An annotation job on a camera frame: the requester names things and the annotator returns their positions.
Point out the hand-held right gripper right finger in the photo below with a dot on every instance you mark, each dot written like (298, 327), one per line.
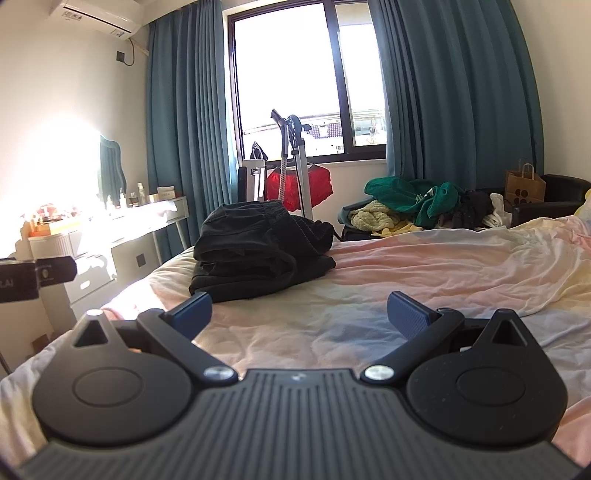
(408, 314)

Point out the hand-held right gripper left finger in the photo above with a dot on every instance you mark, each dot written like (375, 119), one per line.
(194, 314)

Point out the dark denim pants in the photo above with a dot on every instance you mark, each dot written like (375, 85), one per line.
(240, 249)

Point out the dark clothes heap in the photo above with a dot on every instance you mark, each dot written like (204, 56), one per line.
(466, 207)

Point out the white ribbed container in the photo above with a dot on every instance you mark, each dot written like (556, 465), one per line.
(48, 245)

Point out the pastel bed sheet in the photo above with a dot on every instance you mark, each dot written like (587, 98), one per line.
(415, 263)

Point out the pale yellow cloth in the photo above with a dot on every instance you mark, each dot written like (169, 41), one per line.
(369, 217)

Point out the white dressing table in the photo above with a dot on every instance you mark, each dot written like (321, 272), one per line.
(138, 219)

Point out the black garment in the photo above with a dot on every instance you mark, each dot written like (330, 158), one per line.
(309, 247)

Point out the white box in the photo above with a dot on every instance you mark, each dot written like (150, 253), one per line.
(166, 194)

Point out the green garment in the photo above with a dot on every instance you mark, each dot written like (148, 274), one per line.
(397, 189)

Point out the white bottle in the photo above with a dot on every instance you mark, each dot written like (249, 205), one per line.
(141, 194)

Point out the white cloth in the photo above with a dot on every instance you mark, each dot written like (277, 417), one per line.
(498, 210)

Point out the wavy framed mirror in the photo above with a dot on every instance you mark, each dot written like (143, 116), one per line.
(111, 166)

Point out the red cloth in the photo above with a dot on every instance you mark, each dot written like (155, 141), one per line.
(318, 184)

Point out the brown paper bag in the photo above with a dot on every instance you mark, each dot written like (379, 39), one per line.
(524, 187)

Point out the black armchair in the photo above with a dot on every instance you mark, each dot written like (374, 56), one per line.
(558, 194)

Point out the teal curtain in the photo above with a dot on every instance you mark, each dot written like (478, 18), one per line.
(184, 115)
(452, 92)

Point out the yellow pillow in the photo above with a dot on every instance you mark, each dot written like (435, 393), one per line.
(585, 201)

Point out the black framed window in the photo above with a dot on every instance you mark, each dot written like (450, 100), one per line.
(342, 92)

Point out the white air conditioner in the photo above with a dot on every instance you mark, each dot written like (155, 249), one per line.
(92, 11)

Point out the black wall socket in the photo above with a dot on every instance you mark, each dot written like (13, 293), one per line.
(122, 56)

